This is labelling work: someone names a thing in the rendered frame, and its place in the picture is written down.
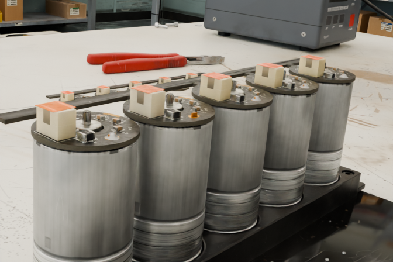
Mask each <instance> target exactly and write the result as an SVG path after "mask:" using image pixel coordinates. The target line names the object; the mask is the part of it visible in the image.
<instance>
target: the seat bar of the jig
mask: <svg viewBox="0 0 393 262"><path fill-rule="evenodd" d="M360 176H361V172H358V171H355V170H352V169H350V168H346V167H343V166H340V170H339V176H338V181H337V183H335V184H331V185H323V186H315V185H305V184H304V186H303V191H302V198H301V202H300V203H298V204H296V205H293V206H288V207H269V206H261V205H259V207H258V217H257V225H256V226H255V227H254V228H252V229H251V230H248V231H246V232H242V233H235V234H220V233H212V232H207V231H203V238H202V250H201V255H200V256H199V257H198V258H197V259H196V260H194V261H192V262H250V261H252V260H254V259H255V258H256V257H258V256H260V255H261V254H263V253H265V252H266V251H268V250H269V249H271V248H273V247H274V246H276V245H278V244H279V243H281V242H283V241H284V240H286V239H287V238H289V237H291V236H292V235H294V234H296V233H297V232H299V231H300V230H302V229H303V228H305V227H307V226H308V225H310V224H311V223H313V222H315V221H316V220H318V219H320V218H321V217H323V216H325V215H326V214H328V213H329V212H331V211H332V210H334V209H336V208H337V207H339V206H340V205H343V204H344V203H345V202H347V201H349V200H350V199H352V198H354V197H355V196H357V193H358V186H359V183H360Z"/></svg>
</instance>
